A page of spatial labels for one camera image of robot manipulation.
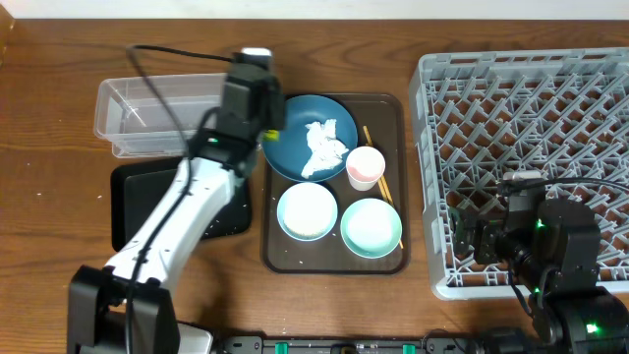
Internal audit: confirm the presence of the white napkin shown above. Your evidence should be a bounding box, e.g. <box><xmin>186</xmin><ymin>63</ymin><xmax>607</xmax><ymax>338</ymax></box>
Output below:
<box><xmin>301</xmin><ymin>119</ymin><xmax>349</xmax><ymax>179</ymax></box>

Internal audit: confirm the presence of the pink plastic cup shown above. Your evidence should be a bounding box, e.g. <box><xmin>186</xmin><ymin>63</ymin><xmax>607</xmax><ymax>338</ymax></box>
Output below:
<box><xmin>346</xmin><ymin>146</ymin><xmax>386</xmax><ymax>192</ymax></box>

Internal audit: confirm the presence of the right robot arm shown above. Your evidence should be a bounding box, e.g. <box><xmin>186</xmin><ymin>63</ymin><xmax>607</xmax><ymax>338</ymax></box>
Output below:
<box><xmin>450</xmin><ymin>199</ymin><xmax>628</xmax><ymax>353</ymax></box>

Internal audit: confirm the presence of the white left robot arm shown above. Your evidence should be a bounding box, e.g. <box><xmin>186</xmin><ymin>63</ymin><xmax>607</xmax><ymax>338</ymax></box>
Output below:
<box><xmin>67</xmin><ymin>54</ymin><xmax>285</xmax><ymax>353</ymax></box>

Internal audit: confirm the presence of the grey dishwasher rack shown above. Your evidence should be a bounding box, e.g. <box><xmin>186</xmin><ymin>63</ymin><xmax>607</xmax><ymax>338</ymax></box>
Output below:
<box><xmin>409</xmin><ymin>47</ymin><xmax>628</xmax><ymax>300</ymax></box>

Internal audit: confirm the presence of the clear plastic waste bin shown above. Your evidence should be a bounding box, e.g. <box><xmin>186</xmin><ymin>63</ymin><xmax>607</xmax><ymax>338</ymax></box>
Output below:
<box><xmin>94</xmin><ymin>73</ymin><xmax>226</xmax><ymax>158</ymax></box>

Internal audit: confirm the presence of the black waste bin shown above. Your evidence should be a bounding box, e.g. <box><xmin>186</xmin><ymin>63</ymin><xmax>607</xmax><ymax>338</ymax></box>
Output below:
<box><xmin>110</xmin><ymin>157</ymin><xmax>252</xmax><ymax>251</ymax></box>

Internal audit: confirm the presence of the yellow green wrapper scrap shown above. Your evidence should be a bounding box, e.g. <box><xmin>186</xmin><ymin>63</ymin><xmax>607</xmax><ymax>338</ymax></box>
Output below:
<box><xmin>262</xmin><ymin>130</ymin><xmax>280</xmax><ymax>142</ymax></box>

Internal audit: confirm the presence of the dark blue plate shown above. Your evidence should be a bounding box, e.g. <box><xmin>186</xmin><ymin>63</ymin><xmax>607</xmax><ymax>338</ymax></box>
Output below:
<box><xmin>261</xmin><ymin>93</ymin><xmax>358</xmax><ymax>182</ymax></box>

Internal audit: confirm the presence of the mint green bowl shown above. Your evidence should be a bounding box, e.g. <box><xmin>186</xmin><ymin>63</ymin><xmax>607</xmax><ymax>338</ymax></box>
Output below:
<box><xmin>340</xmin><ymin>199</ymin><xmax>403</xmax><ymax>260</ymax></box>

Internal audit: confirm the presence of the wooden chopstick lower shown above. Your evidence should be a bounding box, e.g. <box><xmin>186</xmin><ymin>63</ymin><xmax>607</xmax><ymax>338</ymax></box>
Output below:
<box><xmin>365</xmin><ymin>142</ymin><xmax>394</xmax><ymax>207</ymax></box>

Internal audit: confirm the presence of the wooden chopstick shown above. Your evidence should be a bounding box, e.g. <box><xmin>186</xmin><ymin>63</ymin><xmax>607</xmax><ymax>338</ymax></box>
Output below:
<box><xmin>363</xmin><ymin>126</ymin><xmax>404</xmax><ymax>257</ymax></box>
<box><xmin>365</xmin><ymin>142</ymin><xmax>394</xmax><ymax>207</ymax></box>

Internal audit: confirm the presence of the wooden chopstick upper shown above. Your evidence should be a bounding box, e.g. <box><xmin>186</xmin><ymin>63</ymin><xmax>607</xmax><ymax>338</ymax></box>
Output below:
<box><xmin>363</xmin><ymin>126</ymin><xmax>404</xmax><ymax>257</ymax></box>

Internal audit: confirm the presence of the light blue bowl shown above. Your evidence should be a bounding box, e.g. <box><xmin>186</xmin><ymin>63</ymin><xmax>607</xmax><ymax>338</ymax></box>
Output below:
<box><xmin>276</xmin><ymin>182</ymin><xmax>338</xmax><ymax>242</ymax></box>

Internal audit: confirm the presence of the brown serving tray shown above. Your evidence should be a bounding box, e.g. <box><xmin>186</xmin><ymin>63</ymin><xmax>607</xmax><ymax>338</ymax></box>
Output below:
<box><xmin>260</xmin><ymin>93</ymin><xmax>411</xmax><ymax>275</ymax></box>

